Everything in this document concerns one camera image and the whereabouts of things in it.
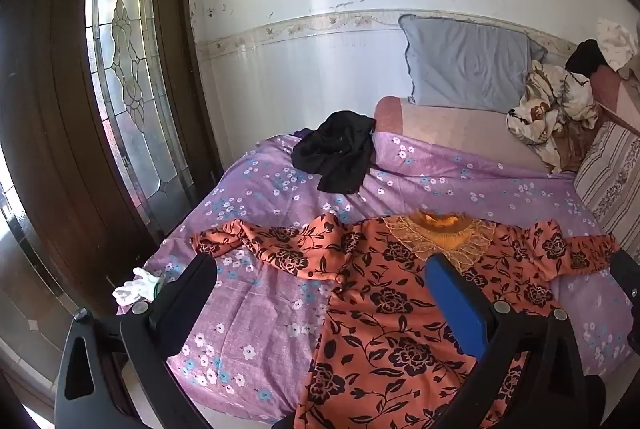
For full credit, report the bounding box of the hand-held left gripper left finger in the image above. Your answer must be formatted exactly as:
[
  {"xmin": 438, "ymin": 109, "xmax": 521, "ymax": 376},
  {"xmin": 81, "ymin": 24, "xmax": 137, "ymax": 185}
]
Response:
[{"xmin": 54, "ymin": 253, "xmax": 219, "ymax": 429}]

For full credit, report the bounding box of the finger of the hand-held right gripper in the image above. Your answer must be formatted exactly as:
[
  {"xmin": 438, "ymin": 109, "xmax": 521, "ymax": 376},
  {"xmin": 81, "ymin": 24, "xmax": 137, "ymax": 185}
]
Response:
[{"xmin": 607, "ymin": 249, "xmax": 640, "ymax": 311}]

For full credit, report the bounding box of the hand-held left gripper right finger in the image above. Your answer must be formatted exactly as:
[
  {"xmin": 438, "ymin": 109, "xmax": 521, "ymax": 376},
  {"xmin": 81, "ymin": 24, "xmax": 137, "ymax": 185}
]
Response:
[{"xmin": 426, "ymin": 253, "xmax": 590, "ymax": 429}]

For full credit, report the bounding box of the orange black floral dress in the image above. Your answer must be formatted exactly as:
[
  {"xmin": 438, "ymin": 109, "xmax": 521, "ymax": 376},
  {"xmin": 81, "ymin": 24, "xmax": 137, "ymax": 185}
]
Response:
[{"xmin": 191, "ymin": 210, "xmax": 620, "ymax": 429}]

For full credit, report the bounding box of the white glove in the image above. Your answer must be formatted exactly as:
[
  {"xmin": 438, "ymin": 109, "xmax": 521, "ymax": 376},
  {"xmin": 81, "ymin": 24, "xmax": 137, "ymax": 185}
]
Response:
[{"xmin": 112, "ymin": 268, "xmax": 166, "ymax": 308}]

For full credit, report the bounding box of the striped patterned pillow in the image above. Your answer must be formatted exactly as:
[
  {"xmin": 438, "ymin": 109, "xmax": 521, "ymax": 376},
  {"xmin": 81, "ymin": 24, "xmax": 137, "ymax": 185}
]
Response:
[{"xmin": 572, "ymin": 121, "xmax": 640, "ymax": 261}]

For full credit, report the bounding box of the purple floral bedsheet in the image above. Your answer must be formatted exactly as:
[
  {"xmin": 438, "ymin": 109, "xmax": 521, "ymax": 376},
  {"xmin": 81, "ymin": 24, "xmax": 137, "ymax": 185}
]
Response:
[{"xmin": 116, "ymin": 129, "xmax": 637, "ymax": 426}]

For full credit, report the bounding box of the pink mattress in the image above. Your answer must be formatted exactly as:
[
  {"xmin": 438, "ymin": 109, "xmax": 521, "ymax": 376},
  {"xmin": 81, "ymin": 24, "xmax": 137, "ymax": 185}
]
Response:
[{"xmin": 374, "ymin": 96, "xmax": 576, "ymax": 173}]

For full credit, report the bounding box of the pink cushion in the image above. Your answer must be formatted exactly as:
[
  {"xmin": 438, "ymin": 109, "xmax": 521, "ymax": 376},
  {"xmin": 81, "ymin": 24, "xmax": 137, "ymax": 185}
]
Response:
[{"xmin": 590, "ymin": 65, "xmax": 640, "ymax": 131}]

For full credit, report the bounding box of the cream brown floral cloth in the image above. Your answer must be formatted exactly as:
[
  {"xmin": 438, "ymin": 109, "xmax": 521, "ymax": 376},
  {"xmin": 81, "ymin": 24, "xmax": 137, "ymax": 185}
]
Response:
[{"xmin": 506, "ymin": 59, "xmax": 601, "ymax": 173}]

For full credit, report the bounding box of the black garment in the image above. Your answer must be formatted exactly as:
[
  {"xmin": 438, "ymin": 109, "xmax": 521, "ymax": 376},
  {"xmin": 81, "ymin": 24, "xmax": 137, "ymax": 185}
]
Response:
[{"xmin": 291, "ymin": 110, "xmax": 377, "ymax": 196}]

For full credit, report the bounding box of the small black cloth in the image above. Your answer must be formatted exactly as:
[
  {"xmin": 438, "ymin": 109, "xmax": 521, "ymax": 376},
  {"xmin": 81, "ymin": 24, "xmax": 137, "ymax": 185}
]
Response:
[{"xmin": 565, "ymin": 38, "xmax": 609, "ymax": 78}]

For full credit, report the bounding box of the white patterned cloth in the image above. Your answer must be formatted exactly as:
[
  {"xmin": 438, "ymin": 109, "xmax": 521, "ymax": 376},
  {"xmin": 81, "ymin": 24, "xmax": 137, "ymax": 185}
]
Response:
[{"xmin": 594, "ymin": 18, "xmax": 640, "ymax": 73}]

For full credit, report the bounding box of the grey-blue pillow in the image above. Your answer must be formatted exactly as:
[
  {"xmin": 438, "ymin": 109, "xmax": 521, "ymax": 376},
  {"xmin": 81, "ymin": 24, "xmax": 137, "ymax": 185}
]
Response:
[{"xmin": 398, "ymin": 14, "xmax": 549, "ymax": 113}]

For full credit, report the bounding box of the brown wooden door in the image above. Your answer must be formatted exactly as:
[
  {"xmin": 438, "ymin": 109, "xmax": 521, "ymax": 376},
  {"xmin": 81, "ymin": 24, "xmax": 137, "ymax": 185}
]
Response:
[{"xmin": 0, "ymin": 0, "xmax": 224, "ymax": 316}]

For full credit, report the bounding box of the leaded glass door pane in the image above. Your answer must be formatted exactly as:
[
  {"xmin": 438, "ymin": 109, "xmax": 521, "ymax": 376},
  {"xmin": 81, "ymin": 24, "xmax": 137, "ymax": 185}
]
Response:
[{"xmin": 84, "ymin": 0, "xmax": 197, "ymax": 230}]

